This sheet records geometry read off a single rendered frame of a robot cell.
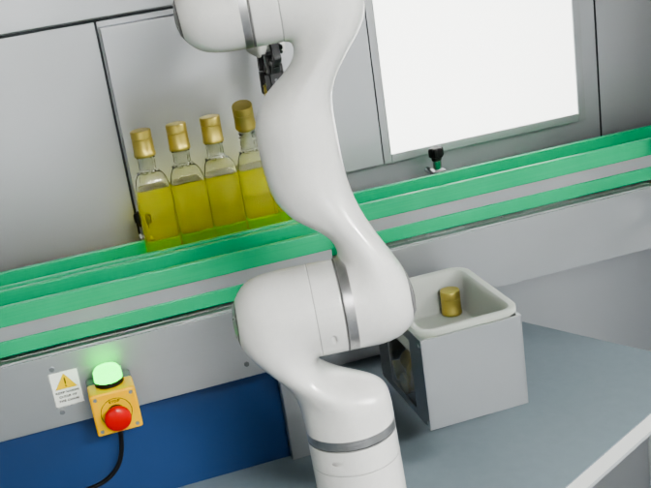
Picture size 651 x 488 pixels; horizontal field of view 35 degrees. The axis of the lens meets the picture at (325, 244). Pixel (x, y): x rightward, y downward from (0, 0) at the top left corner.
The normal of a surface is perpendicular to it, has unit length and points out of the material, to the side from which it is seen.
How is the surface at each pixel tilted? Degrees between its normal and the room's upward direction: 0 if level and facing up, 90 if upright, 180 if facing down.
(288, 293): 40
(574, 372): 0
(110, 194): 90
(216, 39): 123
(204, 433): 90
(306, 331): 93
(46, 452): 90
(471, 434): 0
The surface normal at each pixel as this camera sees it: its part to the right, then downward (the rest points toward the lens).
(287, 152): -0.25, 0.24
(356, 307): 0.06, 0.08
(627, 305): 0.29, 0.29
